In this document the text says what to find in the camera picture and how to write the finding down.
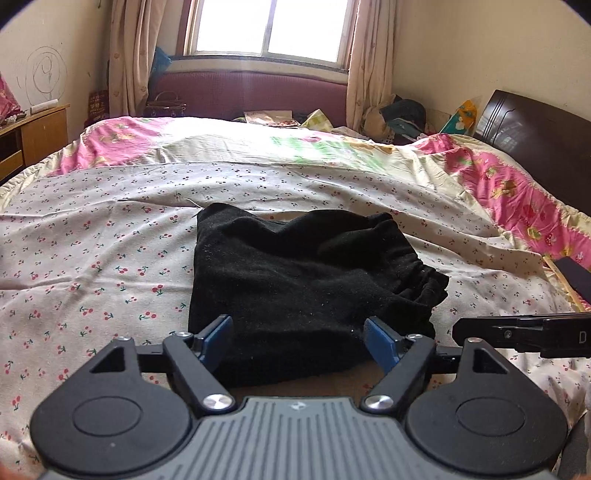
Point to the beige curtain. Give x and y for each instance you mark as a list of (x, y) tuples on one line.
[(371, 61), (134, 29)]

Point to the wooden bedside cabinet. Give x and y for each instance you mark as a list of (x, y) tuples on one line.
[(31, 139)]

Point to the white paper roll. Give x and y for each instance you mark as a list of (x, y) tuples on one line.
[(43, 106)]

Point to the window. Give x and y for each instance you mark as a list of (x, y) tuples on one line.
[(308, 32)]

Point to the cherry print bed sheet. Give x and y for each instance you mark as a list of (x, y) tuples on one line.
[(97, 254)]

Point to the black pants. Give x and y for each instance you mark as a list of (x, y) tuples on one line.
[(299, 292)]

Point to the black flat phone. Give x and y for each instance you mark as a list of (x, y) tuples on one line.
[(578, 277)]

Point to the dark wooden headboard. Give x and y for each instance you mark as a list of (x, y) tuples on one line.
[(553, 145)]

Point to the right beige curtain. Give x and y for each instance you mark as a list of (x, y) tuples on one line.
[(371, 61)]

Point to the left beige curtain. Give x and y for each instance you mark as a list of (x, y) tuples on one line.
[(134, 29)]

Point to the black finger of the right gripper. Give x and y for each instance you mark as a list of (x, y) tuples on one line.
[(521, 333)]

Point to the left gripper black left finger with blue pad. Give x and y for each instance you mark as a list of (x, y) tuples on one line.
[(192, 361)]

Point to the pink floral quilt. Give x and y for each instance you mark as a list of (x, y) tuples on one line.
[(484, 177)]

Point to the purple upholstered bench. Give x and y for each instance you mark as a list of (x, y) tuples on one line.
[(226, 94)]

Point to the dark clothes pile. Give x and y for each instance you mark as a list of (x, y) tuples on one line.
[(401, 122)]

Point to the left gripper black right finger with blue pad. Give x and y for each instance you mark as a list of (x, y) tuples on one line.
[(404, 360)]

